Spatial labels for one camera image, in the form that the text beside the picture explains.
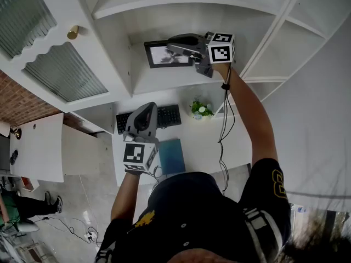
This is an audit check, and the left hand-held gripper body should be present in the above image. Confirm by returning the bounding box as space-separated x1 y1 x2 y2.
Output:
122 101 160 173

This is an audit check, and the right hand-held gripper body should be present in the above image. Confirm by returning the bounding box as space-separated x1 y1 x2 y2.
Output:
167 31 236 78

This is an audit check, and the black picture frame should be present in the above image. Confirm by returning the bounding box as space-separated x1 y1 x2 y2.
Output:
144 39 194 69

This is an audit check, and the white shelf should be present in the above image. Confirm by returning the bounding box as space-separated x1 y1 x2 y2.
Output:
71 0 351 135

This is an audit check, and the person's left forearm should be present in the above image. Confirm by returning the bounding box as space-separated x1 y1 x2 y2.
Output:
110 170 144 225

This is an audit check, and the person's right forearm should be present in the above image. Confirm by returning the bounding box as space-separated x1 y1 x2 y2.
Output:
212 62 279 167

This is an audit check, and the teal book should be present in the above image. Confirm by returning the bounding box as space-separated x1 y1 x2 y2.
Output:
158 138 187 176

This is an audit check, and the black keyboard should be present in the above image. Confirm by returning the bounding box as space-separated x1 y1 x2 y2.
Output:
116 104 183 135

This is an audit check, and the small potted plant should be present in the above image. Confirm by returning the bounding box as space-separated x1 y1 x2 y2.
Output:
189 97 216 121

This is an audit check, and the person's black shirt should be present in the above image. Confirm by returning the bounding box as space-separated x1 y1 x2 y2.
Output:
94 157 293 263

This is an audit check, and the white power strip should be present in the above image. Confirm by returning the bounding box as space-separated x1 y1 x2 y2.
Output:
83 230 99 243

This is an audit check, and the white side table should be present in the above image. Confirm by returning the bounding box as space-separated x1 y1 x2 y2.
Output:
9 112 65 184

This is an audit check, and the white fluted glass cabinet door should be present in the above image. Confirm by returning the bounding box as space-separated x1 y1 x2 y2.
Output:
0 0 122 113

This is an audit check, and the gold cabinet knob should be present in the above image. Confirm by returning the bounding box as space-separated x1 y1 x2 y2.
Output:
66 25 80 40

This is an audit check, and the white chair seat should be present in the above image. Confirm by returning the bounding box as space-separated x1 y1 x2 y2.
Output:
4 219 41 234

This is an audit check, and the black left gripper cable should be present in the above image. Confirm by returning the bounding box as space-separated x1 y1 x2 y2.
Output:
147 165 166 185

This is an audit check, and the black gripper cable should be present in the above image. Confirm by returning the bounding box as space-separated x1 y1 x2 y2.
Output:
147 165 166 185
217 64 237 197

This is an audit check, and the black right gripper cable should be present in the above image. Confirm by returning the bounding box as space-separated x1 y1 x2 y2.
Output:
217 64 237 197

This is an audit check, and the black floor cable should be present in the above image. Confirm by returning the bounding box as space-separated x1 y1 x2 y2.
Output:
35 215 92 242

